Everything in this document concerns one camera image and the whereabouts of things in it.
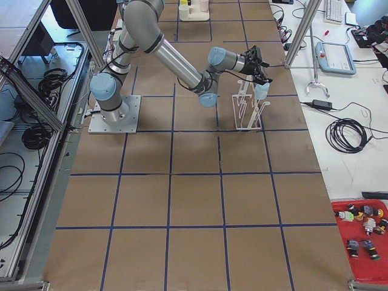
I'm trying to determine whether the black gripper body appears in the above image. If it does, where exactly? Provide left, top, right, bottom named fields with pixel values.
left=241, top=45, right=267, bottom=82

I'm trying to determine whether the light blue plastic cup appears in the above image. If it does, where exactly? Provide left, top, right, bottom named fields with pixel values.
left=254, top=82, right=270, bottom=101

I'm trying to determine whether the pale cream plastic cup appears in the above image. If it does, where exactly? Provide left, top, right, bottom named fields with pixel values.
left=178, top=5, right=190, bottom=21

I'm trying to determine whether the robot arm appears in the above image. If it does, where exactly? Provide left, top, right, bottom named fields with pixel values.
left=90, top=1, right=272, bottom=122

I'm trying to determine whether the pink plastic cup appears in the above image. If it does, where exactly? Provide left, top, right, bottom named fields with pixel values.
left=199, top=0, right=209, bottom=13

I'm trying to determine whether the black power adapter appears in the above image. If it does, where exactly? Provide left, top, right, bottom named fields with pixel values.
left=312, top=99, right=333, bottom=111

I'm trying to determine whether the blue teach pendant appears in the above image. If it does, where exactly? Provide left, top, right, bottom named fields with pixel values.
left=315, top=41, right=356, bottom=75

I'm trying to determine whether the cream plastic tray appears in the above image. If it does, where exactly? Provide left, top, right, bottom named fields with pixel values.
left=178, top=0, right=210, bottom=22

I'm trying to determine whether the white keyboard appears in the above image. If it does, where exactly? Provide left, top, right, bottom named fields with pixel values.
left=324, top=0, right=343, bottom=24

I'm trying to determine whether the red parts tray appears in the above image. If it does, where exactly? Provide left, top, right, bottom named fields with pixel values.
left=332, top=199, right=387, bottom=284

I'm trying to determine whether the white wire cup rack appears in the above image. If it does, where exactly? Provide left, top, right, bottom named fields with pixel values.
left=232, top=76, right=270, bottom=130

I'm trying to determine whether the aluminium frame post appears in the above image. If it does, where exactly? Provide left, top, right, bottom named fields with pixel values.
left=284, top=0, right=321, bottom=69

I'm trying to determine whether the coiled black cable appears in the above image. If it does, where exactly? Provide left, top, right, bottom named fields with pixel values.
left=326, top=118, right=369, bottom=155

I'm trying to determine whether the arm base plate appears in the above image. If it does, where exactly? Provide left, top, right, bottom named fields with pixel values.
left=89, top=95, right=141, bottom=134

